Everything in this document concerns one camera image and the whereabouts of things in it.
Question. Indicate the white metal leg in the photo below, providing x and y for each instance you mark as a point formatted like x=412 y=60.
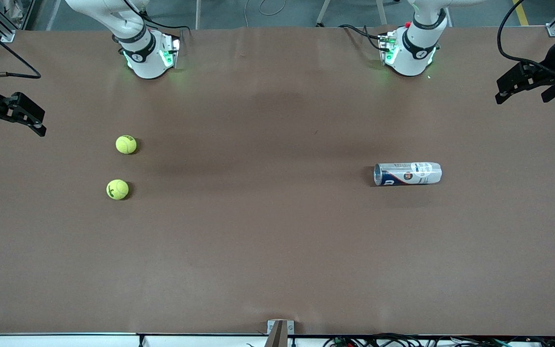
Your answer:
x=198 y=14
x=381 y=12
x=323 y=13

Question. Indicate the yellow Wilson tennis ball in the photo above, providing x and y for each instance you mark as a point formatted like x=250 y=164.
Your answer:
x=126 y=144
x=117 y=189

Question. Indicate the table cover sheet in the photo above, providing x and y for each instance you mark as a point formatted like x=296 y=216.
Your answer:
x=277 y=241

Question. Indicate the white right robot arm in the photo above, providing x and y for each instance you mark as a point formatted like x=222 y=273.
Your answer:
x=147 y=62

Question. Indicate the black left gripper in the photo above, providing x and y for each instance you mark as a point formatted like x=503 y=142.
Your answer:
x=548 y=70

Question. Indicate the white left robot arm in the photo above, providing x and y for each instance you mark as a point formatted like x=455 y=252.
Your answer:
x=415 y=58

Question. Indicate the grey metal bracket post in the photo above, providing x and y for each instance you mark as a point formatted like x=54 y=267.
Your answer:
x=281 y=335

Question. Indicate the clear plastic tennis ball can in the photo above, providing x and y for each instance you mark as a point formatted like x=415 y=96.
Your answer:
x=410 y=174

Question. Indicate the grey arm base connector panel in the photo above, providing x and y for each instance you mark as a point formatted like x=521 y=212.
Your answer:
x=175 y=50
x=383 y=48

